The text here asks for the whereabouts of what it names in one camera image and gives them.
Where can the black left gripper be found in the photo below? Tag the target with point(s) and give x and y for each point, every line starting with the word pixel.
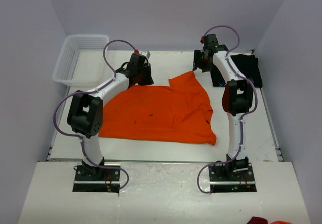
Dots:
pixel 149 80

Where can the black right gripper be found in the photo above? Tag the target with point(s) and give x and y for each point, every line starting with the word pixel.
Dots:
pixel 197 63

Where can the orange t shirt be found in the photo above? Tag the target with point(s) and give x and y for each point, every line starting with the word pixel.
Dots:
pixel 180 112

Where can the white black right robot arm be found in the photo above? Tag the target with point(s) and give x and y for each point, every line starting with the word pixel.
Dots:
pixel 237 97

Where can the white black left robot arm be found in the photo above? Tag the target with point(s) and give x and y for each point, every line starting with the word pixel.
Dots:
pixel 86 110

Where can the folded black t shirt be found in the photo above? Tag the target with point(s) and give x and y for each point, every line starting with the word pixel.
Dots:
pixel 247 64

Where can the white plastic mesh basket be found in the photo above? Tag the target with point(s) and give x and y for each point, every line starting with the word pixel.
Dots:
pixel 80 62

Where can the dark red cloth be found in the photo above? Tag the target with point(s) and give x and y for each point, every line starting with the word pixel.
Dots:
pixel 257 220

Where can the orange cloth at edge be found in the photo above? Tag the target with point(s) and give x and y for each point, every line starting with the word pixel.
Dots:
pixel 281 222

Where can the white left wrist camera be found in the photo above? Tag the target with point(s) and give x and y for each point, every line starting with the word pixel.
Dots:
pixel 147 54

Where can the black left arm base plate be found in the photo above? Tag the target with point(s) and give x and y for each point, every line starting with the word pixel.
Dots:
pixel 92 179

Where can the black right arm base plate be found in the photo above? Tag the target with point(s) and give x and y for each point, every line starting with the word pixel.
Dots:
pixel 223 181

